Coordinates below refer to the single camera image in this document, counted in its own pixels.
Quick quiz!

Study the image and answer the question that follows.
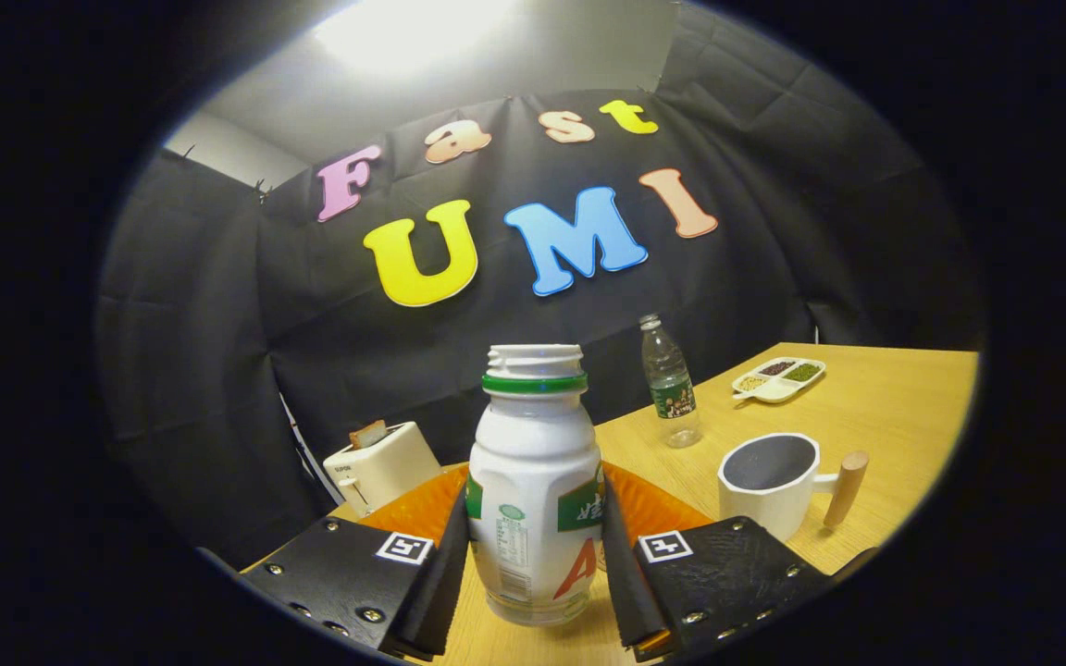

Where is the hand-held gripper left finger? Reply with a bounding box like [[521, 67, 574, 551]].
[[239, 462, 471, 662]]

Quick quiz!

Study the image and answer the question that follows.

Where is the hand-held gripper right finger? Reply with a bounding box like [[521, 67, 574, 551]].
[[600, 461, 837, 662]]

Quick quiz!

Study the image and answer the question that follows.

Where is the white juice bottle green label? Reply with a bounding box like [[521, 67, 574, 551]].
[[465, 344, 608, 628]]

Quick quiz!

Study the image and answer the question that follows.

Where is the white cup with wooden handle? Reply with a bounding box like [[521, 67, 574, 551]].
[[716, 432, 870, 544]]

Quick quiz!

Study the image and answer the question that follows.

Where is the clear water bottle green label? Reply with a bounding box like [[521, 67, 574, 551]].
[[638, 314, 703, 450]]

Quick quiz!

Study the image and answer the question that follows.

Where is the cream toaster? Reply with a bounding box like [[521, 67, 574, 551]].
[[323, 421, 443, 519]]

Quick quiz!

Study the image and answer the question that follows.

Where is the white divided tray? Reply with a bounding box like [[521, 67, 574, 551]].
[[731, 356, 827, 405]]

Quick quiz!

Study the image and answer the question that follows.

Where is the black backdrop cloth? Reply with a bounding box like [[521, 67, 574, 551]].
[[93, 5, 987, 570]]

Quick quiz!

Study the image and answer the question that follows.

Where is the wooden table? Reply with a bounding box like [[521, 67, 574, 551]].
[[242, 342, 980, 666]]

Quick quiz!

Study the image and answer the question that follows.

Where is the ceiling light panel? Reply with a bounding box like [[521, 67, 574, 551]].
[[311, 0, 525, 80]]

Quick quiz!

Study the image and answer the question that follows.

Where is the white power cable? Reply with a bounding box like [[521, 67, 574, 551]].
[[279, 393, 323, 482]]

